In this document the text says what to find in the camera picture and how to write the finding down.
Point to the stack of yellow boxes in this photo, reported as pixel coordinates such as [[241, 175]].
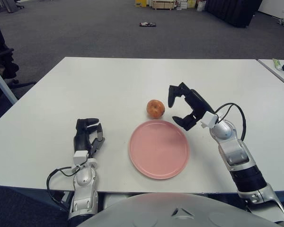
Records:
[[191, 3]]

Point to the grey desk leg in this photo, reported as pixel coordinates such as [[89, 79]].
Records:
[[3, 84]]

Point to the white side table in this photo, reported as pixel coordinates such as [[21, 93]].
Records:
[[274, 71]]

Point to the black flat tray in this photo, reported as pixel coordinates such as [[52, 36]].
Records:
[[147, 24]]

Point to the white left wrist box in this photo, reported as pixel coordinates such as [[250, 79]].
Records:
[[80, 157]]

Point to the black office chair with jacket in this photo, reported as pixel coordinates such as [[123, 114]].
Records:
[[0, 59]]

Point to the yellow cardboard box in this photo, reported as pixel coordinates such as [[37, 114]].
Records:
[[141, 2]]

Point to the black curtain partition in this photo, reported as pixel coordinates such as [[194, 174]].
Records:
[[233, 11]]

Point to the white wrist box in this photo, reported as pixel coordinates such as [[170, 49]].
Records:
[[209, 120], [80, 157]]

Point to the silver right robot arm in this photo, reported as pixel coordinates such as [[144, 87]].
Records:
[[241, 160]]

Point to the white plastic bag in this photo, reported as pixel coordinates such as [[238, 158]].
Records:
[[200, 6]]

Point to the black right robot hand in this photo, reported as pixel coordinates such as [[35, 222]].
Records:
[[196, 101]]

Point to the stack of white boxes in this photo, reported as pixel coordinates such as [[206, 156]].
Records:
[[181, 4]]

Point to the green white tube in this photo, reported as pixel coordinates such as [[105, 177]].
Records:
[[277, 64]]

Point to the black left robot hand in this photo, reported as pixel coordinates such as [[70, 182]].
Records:
[[81, 139]]

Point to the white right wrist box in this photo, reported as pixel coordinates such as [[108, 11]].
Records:
[[209, 120]]

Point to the wooden pallet crate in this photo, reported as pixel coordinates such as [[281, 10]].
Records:
[[163, 4]]

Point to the red apple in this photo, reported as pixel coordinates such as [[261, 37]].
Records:
[[156, 108]]

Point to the pink round plate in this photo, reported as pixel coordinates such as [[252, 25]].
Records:
[[159, 149]]

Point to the grey robot torso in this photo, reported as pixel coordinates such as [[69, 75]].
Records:
[[156, 210]]

